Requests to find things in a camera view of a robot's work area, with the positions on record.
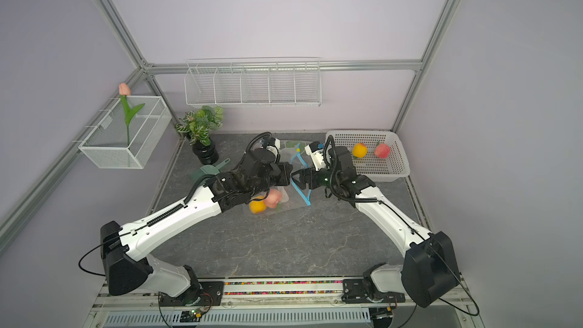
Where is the green artificial plant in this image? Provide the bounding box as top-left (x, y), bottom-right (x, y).
top-left (175, 106), bottom-right (224, 147)

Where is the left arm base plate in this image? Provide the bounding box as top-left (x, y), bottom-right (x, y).
top-left (159, 280), bottom-right (225, 308)

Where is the pink peach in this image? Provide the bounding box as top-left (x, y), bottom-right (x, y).
top-left (373, 143), bottom-right (391, 159)
top-left (264, 188), bottom-right (282, 209)

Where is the green printed zip-top bag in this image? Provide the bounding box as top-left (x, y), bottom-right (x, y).
top-left (268, 140), bottom-right (323, 169)

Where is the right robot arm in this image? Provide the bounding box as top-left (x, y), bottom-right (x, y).
top-left (292, 136), bottom-right (462, 308)

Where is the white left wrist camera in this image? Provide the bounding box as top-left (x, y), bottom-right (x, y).
top-left (261, 136), bottom-right (281, 158)

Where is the white wire wall shelf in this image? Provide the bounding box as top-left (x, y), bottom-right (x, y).
top-left (185, 57), bottom-right (322, 107)

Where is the white mesh wall basket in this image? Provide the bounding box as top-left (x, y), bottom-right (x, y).
top-left (78, 96), bottom-right (172, 169)

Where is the pink peach back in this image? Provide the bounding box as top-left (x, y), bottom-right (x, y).
top-left (264, 188), bottom-right (282, 209)

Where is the yellow mango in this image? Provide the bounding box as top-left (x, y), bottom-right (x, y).
top-left (352, 143), bottom-right (368, 159)

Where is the white plastic perforated basket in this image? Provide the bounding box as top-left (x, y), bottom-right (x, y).
top-left (326, 130), bottom-right (410, 182)

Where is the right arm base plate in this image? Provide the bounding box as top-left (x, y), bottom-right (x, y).
top-left (341, 276), bottom-right (405, 305)

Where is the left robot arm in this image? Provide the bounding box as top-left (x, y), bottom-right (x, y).
top-left (97, 132), bottom-right (292, 303)

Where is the black glossy vase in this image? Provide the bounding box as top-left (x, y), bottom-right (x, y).
top-left (191, 140), bottom-right (220, 165)

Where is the clear blue-zipper bag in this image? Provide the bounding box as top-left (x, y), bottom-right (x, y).
top-left (254, 167), bottom-right (311, 215)

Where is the pink artificial tulip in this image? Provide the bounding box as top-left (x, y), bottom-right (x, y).
top-left (118, 83), bottom-right (145, 147)

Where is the green hand brush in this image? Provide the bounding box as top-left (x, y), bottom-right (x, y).
top-left (189, 158), bottom-right (231, 182)

